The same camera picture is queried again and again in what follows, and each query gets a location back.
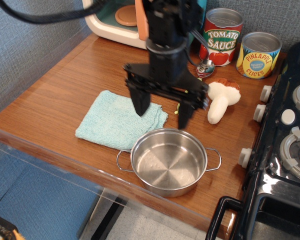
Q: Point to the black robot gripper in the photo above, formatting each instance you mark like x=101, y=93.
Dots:
x=166, y=75

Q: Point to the light blue cloth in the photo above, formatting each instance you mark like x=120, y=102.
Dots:
x=112, y=121

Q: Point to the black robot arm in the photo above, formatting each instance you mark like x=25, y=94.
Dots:
x=167, y=74

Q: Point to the stainless steel pot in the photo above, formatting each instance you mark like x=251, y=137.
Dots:
x=168, y=162

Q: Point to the plush mushroom toy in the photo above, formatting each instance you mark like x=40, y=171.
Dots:
x=223, y=93

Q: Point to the toy microwave teal and cream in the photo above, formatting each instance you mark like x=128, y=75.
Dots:
x=114, y=25

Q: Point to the tomato sauce can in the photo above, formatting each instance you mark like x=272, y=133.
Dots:
x=222, y=29

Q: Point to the white stove knob middle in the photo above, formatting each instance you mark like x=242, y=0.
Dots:
x=259, y=112

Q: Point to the orange plate in microwave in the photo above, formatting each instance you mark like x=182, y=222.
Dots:
x=126, y=16

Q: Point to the white stove knob upper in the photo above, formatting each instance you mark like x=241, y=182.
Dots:
x=265, y=94

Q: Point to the pineapple slices can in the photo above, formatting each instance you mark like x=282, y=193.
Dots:
x=258, y=54

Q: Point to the black toy stove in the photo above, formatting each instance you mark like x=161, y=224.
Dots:
x=270, y=206

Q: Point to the spoon with green handle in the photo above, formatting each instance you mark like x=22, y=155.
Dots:
x=204, y=69

